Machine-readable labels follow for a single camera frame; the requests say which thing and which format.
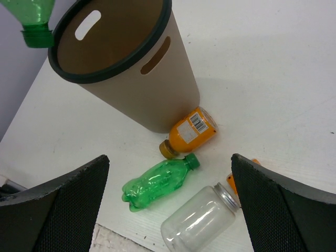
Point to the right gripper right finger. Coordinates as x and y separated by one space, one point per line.
282 214

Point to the brown cardboard bin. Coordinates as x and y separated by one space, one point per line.
129 54

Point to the clear plastic bottle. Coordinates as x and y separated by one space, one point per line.
200 220

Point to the orange bottle near clear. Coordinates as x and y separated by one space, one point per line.
231 183

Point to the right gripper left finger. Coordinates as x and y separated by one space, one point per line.
58 215

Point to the orange bottle with label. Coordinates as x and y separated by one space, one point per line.
189 134

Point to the green bottle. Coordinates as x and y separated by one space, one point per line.
34 16
160 180

